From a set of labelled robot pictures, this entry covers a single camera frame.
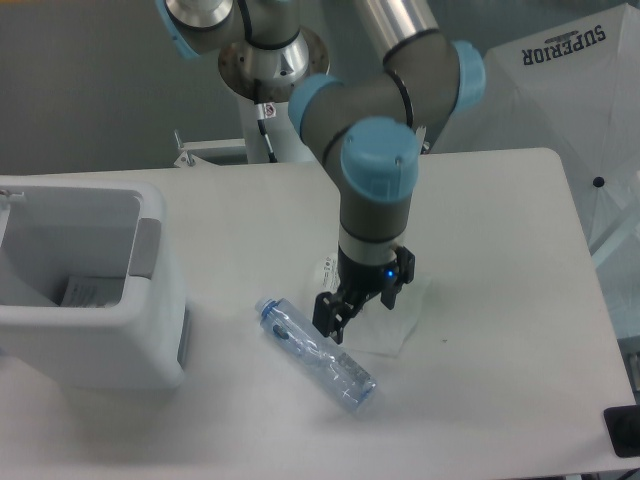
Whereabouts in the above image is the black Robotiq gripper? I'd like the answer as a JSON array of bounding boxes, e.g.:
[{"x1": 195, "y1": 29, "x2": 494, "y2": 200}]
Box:
[{"x1": 312, "y1": 246, "x2": 416, "y2": 344}]

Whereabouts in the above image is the white plastic wrapper with print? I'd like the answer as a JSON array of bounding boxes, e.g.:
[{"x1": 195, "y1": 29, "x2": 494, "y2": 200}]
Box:
[{"x1": 303, "y1": 252, "x2": 431, "y2": 357}]

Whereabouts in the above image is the clear crushed plastic bottle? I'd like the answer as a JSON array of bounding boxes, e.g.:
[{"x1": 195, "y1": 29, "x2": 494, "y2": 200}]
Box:
[{"x1": 255, "y1": 297, "x2": 377, "y2": 412}]

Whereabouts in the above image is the silver and grey robot arm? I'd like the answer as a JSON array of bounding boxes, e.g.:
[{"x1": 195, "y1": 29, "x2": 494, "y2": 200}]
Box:
[{"x1": 156, "y1": 1, "x2": 486, "y2": 342}]

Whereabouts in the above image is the white plastic trash can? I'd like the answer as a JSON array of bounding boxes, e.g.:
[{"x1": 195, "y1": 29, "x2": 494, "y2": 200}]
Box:
[{"x1": 1, "y1": 176, "x2": 188, "y2": 389}]

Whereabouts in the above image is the white Superior umbrella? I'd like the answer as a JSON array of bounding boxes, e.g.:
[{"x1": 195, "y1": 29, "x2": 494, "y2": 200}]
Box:
[{"x1": 434, "y1": 4, "x2": 639, "y2": 356}]

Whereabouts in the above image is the black device at table edge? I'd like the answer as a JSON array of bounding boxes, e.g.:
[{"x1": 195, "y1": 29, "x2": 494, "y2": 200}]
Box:
[{"x1": 603, "y1": 405, "x2": 639, "y2": 458}]

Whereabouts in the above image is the black cable on pedestal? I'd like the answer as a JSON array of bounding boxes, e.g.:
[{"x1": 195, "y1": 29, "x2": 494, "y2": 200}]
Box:
[{"x1": 252, "y1": 79, "x2": 279, "y2": 164}]

